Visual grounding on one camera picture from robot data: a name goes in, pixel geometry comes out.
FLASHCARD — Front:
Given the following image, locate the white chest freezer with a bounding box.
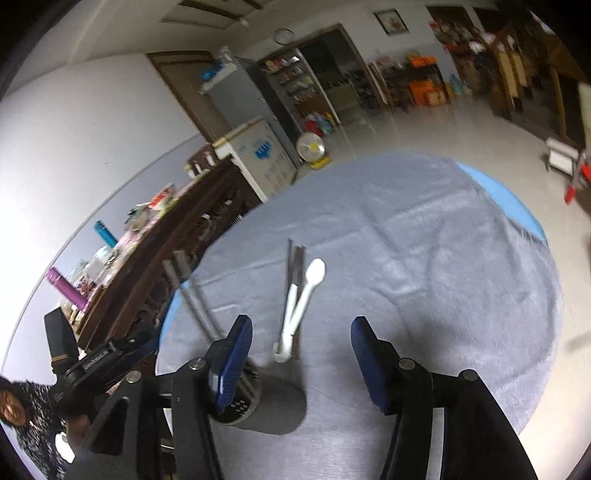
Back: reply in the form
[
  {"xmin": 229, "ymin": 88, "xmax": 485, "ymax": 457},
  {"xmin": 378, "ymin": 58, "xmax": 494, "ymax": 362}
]
[{"xmin": 212, "ymin": 117, "xmax": 298, "ymax": 202}]

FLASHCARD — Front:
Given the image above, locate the person's body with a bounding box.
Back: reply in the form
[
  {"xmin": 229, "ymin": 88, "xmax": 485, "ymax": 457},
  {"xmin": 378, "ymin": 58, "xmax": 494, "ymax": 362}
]
[{"xmin": 0, "ymin": 375, "xmax": 75, "ymax": 480}]

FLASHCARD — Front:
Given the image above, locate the glass door display fridge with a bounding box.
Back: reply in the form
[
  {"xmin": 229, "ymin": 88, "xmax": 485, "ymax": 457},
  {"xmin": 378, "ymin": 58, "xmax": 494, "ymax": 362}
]
[{"xmin": 256, "ymin": 48, "xmax": 342, "ymax": 134}]

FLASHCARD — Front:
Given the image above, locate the grey refrigerator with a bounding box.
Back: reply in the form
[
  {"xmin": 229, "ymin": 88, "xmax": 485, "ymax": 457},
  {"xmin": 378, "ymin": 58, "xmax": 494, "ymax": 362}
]
[{"xmin": 200, "ymin": 58, "xmax": 301, "ymax": 169}]

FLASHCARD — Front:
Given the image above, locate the framed wall picture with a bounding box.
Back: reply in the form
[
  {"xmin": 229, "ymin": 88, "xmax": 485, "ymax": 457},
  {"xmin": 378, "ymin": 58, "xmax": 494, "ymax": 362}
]
[{"xmin": 373, "ymin": 9, "xmax": 411, "ymax": 35}]

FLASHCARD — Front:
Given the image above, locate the dark wooden cabinet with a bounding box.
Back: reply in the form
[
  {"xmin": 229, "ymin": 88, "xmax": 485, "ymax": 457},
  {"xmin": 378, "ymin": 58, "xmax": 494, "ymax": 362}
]
[{"xmin": 76, "ymin": 159, "xmax": 262, "ymax": 352}]

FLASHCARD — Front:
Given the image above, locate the shelf with orange boxes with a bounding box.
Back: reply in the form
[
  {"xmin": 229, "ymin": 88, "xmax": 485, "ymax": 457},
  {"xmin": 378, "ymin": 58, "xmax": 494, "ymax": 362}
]
[{"xmin": 369, "ymin": 54, "xmax": 455, "ymax": 112}]

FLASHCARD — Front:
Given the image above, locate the dark perforated utensil holder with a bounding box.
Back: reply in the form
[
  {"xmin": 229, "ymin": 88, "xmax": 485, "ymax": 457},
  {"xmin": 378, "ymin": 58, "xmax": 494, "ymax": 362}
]
[{"xmin": 210, "ymin": 355, "xmax": 308, "ymax": 437}]

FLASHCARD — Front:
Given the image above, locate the person's left hand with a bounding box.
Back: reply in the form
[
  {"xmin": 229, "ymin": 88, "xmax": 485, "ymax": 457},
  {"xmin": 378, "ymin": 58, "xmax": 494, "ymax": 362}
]
[{"xmin": 67, "ymin": 414, "xmax": 95, "ymax": 446}]

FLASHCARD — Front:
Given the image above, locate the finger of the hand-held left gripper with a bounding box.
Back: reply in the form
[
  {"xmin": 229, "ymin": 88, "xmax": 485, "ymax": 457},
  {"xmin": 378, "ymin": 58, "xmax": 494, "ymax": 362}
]
[{"xmin": 117, "ymin": 329, "xmax": 160, "ymax": 366}]

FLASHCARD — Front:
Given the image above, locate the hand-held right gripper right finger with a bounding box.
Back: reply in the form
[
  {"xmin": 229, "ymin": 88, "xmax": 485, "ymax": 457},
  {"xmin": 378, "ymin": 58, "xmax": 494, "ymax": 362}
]
[{"xmin": 350, "ymin": 316, "xmax": 539, "ymax": 480}]

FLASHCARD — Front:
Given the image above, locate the grey fleece table cloth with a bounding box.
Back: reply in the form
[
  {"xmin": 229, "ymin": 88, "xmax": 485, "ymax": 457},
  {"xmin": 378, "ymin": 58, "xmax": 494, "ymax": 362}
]
[{"xmin": 156, "ymin": 154, "xmax": 565, "ymax": 480}]

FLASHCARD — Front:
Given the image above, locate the wooden furniture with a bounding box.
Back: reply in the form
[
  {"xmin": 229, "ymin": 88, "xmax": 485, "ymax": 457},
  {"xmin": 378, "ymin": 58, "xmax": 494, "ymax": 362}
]
[{"xmin": 427, "ymin": 4, "xmax": 591, "ymax": 144}]

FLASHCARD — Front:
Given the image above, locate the white plastic spoon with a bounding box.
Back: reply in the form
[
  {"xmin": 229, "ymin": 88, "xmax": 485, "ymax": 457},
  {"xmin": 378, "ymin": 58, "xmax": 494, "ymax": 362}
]
[
  {"xmin": 272, "ymin": 284, "xmax": 302, "ymax": 364},
  {"xmin": 283, "ymin": 258, "xmax": 327, "ymax": 344}
]

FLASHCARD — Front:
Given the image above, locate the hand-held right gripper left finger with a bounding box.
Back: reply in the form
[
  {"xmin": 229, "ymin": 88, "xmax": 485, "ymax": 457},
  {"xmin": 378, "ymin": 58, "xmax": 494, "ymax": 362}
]
[{"xmin": 69, "ymin": 315, "xmax": 254, "ymax": 480}]

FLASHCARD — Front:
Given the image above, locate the brown wooden door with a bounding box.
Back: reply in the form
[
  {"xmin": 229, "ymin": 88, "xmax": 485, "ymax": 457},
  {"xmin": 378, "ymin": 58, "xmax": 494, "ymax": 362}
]
[{"xmin": 146, "ymin": 51, "xmax": 232, "ymax": 145}]

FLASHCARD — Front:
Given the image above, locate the blue bottle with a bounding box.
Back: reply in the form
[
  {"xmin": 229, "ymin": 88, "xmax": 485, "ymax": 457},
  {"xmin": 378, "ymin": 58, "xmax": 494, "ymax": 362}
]
[{"xmin": 93, "ymin": 220, "xmax": 119, "ymax": 247}]

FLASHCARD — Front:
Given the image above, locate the black box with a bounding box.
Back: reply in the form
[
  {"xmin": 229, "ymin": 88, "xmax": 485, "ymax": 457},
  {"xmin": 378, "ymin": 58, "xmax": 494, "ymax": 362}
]
[{"xmin": 43, "ymin": 308, "xmax": 81, "ymax": 374}]

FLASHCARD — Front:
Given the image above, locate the purple bottle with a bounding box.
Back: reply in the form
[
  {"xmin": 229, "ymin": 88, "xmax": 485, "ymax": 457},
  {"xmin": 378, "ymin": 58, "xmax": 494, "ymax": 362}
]
[{"xmin": 45, "ymin": 267, "xmax": 89, "ymax": 312}]

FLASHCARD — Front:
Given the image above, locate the white step stool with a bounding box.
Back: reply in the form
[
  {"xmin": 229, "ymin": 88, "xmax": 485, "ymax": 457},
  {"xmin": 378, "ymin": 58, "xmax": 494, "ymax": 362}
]
[{"xmin": 542, "ymin": 137, "xmax": 581, "ymax": 176}]

